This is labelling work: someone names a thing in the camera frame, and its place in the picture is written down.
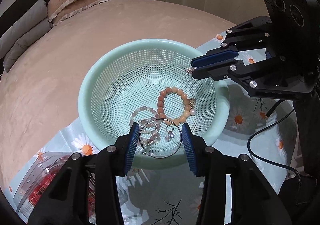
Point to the large silver hoop bangle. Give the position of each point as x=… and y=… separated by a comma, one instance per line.
x=152, y=141

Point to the beige bed cover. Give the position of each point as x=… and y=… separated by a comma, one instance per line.
x=39, y=94

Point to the crystal drop hoop earring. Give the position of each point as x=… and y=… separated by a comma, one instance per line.
x=170, y=133

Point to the grey pillow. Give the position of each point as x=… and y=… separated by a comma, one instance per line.
x=30, y=19
x=24, y=42

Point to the lower beige frilled pillow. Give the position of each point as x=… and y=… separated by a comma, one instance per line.
x=75, y=8

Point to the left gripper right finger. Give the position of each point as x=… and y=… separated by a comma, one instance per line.
x=254, y=201

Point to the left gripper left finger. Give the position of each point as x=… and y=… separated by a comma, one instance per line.
x=111, y=162

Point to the lower grey pillow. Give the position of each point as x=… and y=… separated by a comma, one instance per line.
x=24, y=42

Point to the upper grey pillow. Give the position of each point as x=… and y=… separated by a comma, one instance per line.
x=30, y=19

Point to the pearl earring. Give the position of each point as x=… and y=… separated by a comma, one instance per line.
x=192, y=106

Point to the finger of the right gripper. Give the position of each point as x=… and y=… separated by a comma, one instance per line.
x=216, y=71
x=213, y=56

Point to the clear plastic tomato box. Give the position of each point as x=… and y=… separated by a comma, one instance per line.
x=45, y=187

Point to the mint green mesh basket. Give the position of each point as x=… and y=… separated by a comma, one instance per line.
x=123, y=86

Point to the round crystal pendant earring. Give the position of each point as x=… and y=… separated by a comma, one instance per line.
x=190, y=70

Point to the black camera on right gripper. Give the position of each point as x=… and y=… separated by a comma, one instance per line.
x=285, y=4

